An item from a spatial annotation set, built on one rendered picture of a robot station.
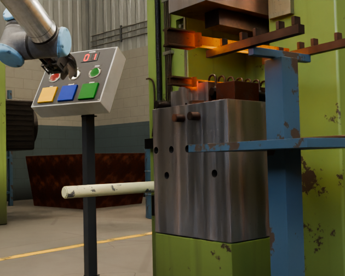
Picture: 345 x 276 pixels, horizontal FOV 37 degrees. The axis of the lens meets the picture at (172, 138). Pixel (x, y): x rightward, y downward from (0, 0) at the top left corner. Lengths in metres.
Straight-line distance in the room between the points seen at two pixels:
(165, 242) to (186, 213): 0.16
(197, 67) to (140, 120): 8.37
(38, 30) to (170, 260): 0.88
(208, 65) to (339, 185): 0.82
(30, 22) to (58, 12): 10.14
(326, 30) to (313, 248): 0.67
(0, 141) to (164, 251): 4.85
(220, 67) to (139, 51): 8.46
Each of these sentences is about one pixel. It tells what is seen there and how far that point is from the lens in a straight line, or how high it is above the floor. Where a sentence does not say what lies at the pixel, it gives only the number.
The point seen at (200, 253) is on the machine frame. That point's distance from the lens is 1.74.
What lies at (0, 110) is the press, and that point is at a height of 1.37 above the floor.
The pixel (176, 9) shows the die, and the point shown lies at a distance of 1.95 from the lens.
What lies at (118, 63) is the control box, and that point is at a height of 1.13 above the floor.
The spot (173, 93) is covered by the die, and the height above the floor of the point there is 0.97.
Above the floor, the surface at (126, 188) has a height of 0.62.
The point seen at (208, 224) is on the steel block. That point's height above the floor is 0.52.
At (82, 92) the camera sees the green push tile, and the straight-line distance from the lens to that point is 2.09.
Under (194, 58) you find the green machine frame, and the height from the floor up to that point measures 1.13.
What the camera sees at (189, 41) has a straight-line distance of 1.33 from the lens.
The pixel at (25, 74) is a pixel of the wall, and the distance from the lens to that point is 10.93.
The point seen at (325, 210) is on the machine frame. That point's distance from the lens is 1.65.
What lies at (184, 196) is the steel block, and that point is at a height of 0.61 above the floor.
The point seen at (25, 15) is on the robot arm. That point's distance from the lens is 1.55.
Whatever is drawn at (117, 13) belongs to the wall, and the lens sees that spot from 11.31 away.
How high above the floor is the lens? 0.73
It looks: 2 degrees up
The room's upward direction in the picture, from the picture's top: 1 degrees counter-clockwise
